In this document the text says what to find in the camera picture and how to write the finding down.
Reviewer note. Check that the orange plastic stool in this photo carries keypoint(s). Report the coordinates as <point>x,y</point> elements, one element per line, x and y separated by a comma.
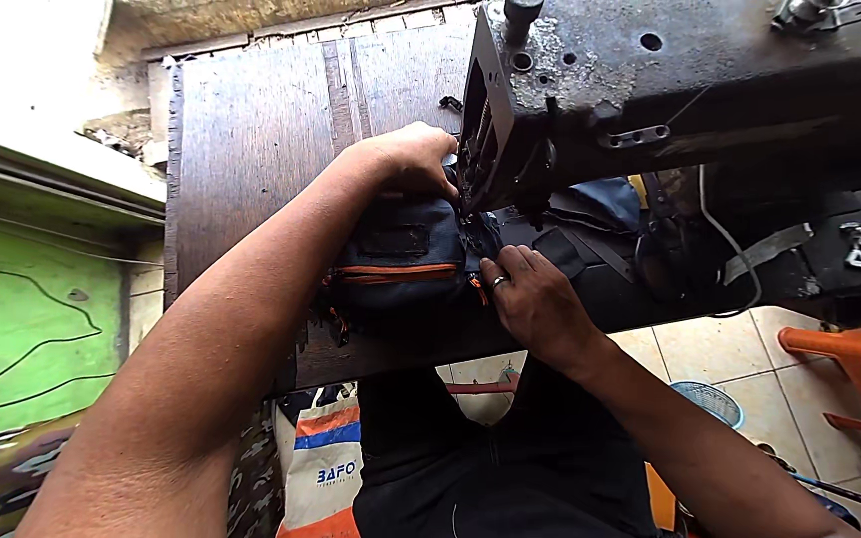
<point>853,348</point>

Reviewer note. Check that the red bar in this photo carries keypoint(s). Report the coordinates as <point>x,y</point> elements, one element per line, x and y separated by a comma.
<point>483,388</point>

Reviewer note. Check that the silver metal clasp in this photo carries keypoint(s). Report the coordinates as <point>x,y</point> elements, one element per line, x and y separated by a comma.
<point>857,243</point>

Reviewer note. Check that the dark blue orange-zipped bag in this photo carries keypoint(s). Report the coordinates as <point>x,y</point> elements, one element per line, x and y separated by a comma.
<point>415,258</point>

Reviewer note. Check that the person's left forearm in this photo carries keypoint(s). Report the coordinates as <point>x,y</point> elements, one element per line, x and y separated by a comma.
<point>251,291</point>

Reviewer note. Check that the white orange-blue striped tote bag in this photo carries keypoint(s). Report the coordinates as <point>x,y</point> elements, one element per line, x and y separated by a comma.
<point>322,459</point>

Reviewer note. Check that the light blue plastic basket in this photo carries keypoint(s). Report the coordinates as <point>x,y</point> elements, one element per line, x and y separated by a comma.
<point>711,403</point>

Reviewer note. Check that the person's right hand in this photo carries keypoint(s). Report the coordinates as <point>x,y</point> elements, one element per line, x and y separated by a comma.
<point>539,306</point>

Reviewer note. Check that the green-brown camouflage covering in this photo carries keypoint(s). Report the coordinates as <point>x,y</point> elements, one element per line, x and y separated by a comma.
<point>16,478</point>

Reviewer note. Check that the dark flat strip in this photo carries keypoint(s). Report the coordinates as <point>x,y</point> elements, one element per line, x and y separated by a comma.
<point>605,255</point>

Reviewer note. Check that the small black clip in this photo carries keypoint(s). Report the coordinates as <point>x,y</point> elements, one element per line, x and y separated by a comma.
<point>451,103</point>

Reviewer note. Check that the orange flat object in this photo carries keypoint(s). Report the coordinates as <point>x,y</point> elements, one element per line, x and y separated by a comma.
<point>660,497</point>

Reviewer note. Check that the dark camouflage fabric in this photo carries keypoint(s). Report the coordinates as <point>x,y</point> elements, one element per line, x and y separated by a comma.
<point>257,474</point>

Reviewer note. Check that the folded blue-grey fabric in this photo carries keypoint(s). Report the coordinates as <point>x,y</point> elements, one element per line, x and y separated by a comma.
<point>606,203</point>

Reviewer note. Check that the person's right fingers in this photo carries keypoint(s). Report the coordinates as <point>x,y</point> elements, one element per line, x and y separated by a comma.
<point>520,261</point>

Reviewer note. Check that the person's left thumb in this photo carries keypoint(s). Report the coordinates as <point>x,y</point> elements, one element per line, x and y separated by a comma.
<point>446,185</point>

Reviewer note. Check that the person's left fingers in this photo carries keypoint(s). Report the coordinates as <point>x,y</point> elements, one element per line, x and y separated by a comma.
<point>444,140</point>

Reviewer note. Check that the yellow piece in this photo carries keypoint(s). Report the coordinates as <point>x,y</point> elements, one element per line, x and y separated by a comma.
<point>638,190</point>

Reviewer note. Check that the person's right thumb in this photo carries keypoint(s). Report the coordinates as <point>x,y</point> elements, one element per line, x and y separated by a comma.
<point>491,275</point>

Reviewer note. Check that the black fabric square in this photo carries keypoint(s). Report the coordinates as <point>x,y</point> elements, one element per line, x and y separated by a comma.
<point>561,252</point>

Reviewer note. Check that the person's right forearm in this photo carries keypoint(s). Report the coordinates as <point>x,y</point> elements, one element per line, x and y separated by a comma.
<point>707,441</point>

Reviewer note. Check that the blue-black stick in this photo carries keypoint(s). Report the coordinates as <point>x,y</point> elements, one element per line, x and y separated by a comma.
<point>841,489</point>

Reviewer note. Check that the person's left hand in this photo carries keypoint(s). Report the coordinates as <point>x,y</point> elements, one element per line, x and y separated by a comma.
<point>412,153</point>

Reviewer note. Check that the person's legs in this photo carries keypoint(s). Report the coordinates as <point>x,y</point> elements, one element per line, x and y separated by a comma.
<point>498,478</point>

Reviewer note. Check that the black sewing machine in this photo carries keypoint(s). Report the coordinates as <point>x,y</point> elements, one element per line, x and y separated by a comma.
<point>602,82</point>

